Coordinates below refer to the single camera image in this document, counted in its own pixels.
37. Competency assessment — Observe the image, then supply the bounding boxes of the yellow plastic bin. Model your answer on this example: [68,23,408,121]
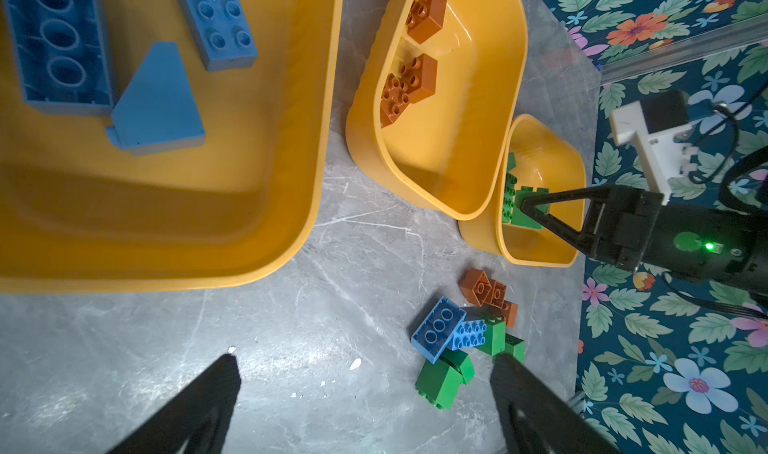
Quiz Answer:
[345,0,528,221]
[1,0,343,294]
[458,113,588,269]

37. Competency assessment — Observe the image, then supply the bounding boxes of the brown lego small brick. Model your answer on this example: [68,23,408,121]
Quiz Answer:
[406,0,447,44]

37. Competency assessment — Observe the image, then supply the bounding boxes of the brown lego brick cluster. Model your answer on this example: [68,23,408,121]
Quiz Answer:
[459,268,518,329]

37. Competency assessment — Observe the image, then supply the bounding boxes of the left yellow plastic bin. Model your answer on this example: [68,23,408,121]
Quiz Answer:
[1,0,343,294]

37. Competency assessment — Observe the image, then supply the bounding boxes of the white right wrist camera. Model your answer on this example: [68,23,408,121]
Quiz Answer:
[609,90,699,205]

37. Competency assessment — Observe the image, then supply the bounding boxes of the blue sloped lego brick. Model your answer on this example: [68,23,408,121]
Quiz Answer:
[106,42,206,156]

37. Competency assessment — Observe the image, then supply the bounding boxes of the green long lego brick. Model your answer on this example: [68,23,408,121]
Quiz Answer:
[501,152,517,225]

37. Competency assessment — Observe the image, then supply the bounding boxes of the blue long lego brick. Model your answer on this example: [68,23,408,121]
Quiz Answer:
[3,0,118,117]

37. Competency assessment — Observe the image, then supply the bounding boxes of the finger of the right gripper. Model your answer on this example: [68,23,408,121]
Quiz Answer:
[519,186,612,213]
[522,205,591,255]

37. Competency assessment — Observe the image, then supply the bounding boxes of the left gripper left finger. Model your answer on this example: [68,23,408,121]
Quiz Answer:
[111,354,242,453]

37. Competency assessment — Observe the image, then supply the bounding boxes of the middle yellow plastic bin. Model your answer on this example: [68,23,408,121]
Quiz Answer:
[345,0,528,221]

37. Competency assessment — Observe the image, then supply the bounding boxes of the green lego small brick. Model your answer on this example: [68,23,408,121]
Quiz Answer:
[415,350,475,411]

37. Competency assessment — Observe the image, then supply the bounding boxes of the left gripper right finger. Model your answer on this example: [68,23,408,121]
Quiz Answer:
[490,354,618,454]

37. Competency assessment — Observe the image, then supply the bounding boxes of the right yellow plastic bin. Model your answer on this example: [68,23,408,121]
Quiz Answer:
[458,113,588,269]

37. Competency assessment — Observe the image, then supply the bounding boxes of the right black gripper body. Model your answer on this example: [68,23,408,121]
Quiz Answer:
[584,185,767,289]

